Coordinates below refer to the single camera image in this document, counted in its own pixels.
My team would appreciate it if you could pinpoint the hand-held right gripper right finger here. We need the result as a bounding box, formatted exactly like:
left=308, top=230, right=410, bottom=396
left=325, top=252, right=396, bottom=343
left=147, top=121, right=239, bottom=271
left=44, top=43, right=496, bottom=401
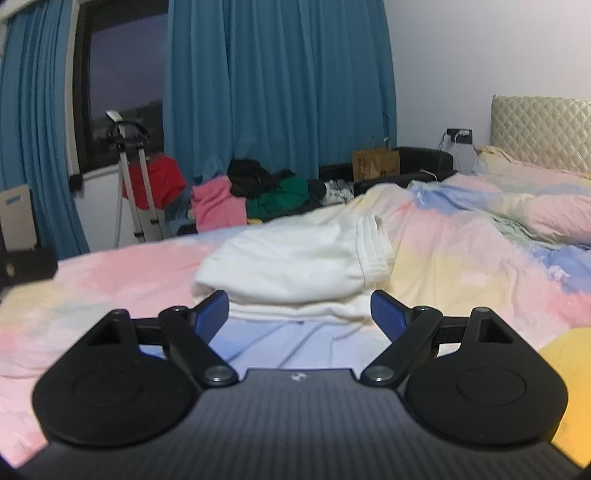
left=360, top=290, right=514, bottom=387

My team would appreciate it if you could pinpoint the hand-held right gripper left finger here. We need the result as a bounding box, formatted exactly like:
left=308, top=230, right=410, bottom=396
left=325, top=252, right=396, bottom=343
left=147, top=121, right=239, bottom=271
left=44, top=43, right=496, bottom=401
left=88, top=290, right=240, bottom=387

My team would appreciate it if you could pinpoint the white knit garment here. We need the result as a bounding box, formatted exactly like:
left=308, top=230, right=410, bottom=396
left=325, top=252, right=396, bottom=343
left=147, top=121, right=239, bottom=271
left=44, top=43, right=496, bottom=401
left=191, top=212, right=397, bottom=324

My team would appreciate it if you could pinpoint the beige panel appliance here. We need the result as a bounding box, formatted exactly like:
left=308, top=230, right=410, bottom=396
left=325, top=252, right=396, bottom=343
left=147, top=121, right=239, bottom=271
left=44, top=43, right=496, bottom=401
left=0, top=184, right=37, bottom=252

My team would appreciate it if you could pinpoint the pastel tie-dye blanket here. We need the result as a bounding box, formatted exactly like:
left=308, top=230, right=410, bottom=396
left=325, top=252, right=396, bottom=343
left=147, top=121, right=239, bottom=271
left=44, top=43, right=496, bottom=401
left=0, top=173, right=591, bottom=467

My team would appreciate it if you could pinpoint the pink cloth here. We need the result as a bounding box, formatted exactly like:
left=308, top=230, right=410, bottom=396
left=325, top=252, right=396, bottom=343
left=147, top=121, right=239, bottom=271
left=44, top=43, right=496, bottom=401
left=190, top=178, right=247, bottom=234

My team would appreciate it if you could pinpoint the white patterned cloth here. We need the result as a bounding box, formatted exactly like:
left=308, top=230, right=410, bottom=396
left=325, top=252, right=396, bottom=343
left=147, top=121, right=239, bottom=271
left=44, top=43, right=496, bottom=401
left=323, top=179, right=355, bottom=206

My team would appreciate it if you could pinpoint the red cloth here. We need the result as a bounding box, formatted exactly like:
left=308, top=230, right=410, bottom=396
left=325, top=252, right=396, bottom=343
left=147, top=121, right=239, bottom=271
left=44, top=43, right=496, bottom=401
left=122, top=154, right=188, bottom=210

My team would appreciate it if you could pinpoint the black cloth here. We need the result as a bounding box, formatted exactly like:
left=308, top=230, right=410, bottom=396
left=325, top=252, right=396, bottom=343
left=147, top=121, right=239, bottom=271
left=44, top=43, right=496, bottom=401
left=228, top=158, right=296, bottom=200

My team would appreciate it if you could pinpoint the light blue cloth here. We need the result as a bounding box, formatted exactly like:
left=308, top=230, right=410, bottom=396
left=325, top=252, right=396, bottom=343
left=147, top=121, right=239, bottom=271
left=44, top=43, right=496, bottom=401
left=164, top=154, right=227, bottom=232

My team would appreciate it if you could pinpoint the cardboard box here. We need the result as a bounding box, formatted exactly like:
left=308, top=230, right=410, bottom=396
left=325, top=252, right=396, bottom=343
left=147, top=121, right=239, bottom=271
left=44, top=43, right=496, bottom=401
left=352, top=148, right=400, bottom=182

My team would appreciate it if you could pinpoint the narrow blue curtain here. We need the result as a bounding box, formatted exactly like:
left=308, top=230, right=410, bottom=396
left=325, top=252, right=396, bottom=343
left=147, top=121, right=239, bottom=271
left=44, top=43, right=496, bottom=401
left=0, top=0, right=90, bottom=257

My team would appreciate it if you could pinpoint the silver tripod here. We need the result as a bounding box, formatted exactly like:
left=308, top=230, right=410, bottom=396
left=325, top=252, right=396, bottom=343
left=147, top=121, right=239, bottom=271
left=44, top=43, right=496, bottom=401
left=105, top=110, right=167, bottom=245

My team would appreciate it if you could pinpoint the pastel pillow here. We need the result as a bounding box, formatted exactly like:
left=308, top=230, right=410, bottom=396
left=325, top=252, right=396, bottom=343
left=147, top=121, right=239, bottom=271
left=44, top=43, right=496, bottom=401
left=475, top=144, right=591, bottom=185

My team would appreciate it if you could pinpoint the yellow cushion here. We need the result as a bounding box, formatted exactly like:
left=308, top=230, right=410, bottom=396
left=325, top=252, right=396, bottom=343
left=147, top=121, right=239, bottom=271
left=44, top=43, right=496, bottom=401
left=538, top=328, right=591, bottom=464

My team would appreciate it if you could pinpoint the dark framed window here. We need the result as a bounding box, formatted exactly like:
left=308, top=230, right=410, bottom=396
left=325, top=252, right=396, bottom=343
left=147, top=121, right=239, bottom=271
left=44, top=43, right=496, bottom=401
left=71, top=0, right=169, bottom=178

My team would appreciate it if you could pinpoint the beige quilted headboard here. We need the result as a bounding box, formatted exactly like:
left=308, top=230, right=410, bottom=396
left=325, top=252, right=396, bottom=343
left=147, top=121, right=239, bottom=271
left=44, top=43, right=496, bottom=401
left=489, top=95, right=591, bottom=178

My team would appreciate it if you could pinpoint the wide blue curtain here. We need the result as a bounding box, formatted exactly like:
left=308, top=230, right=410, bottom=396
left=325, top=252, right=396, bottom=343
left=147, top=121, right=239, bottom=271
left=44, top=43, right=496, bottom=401
left=163, top=0, right=398, bottom=185

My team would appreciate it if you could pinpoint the white charger cable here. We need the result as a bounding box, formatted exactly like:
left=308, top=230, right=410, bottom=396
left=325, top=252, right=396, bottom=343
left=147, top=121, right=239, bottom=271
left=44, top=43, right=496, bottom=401
left=452, top=130, right=483, bottom=174

